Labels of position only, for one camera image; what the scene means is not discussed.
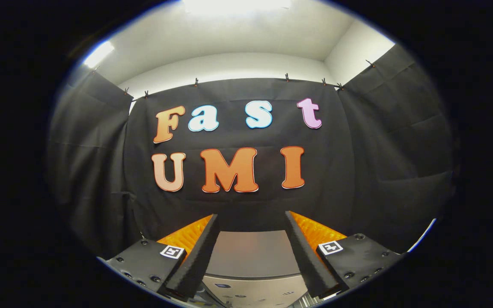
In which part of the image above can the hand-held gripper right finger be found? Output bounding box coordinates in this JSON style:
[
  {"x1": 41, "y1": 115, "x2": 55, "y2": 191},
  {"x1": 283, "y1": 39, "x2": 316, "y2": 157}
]
[{"x1": 284, "y1": 210, "x2": 404, "y2": 300}]

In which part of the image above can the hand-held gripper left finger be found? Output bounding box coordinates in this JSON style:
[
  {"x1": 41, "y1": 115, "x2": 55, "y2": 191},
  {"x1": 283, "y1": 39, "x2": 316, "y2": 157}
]
[{"x1": 98, "y1": 213, "x2": 221, "y2": 300}]

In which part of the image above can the black backdrop cloth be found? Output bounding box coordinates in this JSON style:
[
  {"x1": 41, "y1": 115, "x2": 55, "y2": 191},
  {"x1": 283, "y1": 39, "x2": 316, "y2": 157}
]
[{"x1": 45, "y1": 43, "x2": 457, "y2": 262}]

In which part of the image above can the row of small black clips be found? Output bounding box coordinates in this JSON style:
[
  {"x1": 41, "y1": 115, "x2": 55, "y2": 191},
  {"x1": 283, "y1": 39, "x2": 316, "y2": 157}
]
[{"x1": 122, "y1": 59, "x2": 376, "y2": 99}]

